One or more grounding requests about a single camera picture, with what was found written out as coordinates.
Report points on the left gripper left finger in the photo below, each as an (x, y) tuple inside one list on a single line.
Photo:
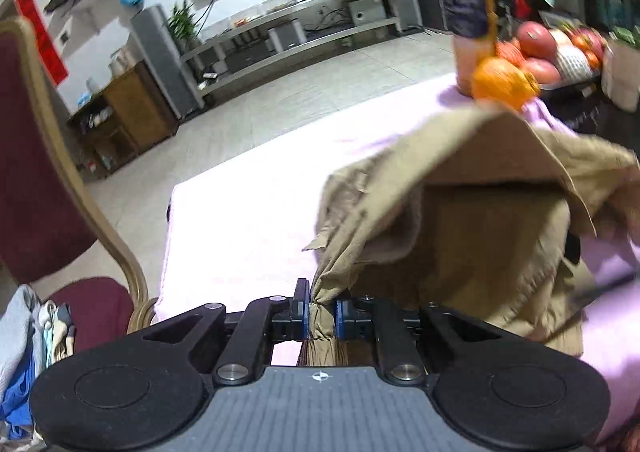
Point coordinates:
[(253, 333)]

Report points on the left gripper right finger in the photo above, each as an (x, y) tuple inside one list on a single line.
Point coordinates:
[(374, 328)]

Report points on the khaki shorts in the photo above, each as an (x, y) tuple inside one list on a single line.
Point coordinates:
[(473, 211)]

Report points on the pile of folded clothes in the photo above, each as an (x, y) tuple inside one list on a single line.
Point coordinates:
[(34, 336)]

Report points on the pink towel table cover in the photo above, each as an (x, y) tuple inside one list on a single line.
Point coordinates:
[(237, 231)]

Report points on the brown wooden cabinet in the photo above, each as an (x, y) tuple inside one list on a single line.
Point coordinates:
[(126, 119)]

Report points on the grey tower speaker left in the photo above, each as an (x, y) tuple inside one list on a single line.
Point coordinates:
[(160, 53)]

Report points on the large orange fruit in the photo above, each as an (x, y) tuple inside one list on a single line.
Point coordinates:
[(500, 81)]

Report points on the potted green plant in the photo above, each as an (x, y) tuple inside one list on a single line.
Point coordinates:
[(182, 26)]

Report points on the black fruit tray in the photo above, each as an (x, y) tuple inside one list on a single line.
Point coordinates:
[(569, 92)]

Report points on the grey tv stand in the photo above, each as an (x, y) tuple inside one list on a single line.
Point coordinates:
[(298, 31)]

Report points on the white netted fruit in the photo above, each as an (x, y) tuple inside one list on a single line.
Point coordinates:
[(572, 64)]

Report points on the red apple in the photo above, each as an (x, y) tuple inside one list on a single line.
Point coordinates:
[(536, 41)]

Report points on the orange juice bottle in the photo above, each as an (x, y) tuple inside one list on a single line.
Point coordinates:
[(473, 25)]

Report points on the maroon chair wooden frame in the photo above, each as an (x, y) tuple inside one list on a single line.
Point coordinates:
[(48, 218)]

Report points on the red wall banner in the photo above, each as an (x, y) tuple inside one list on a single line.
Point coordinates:
[(49, 56)]

